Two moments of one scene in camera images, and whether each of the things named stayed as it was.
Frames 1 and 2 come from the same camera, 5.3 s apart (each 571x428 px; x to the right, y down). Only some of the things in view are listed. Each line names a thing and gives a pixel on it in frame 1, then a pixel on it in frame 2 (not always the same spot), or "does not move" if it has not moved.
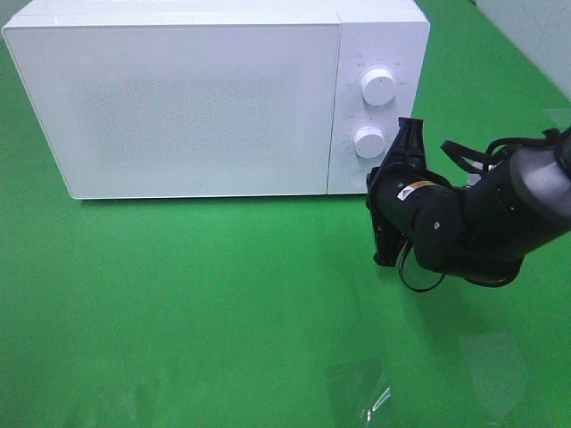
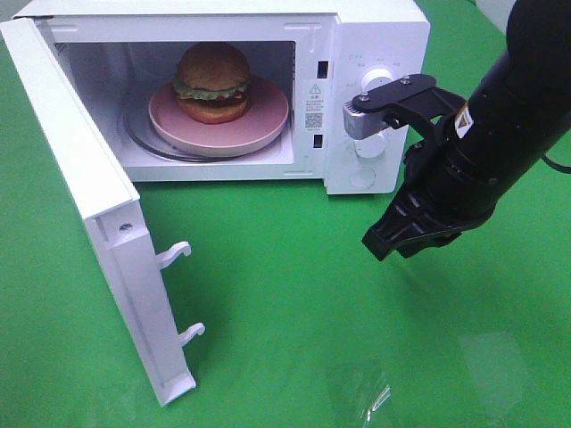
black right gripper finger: (409, 147) to (417, 97)
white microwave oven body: (158, 99) does not move
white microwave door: (183, 110) to (125, 250)
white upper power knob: (378, 86) does not move
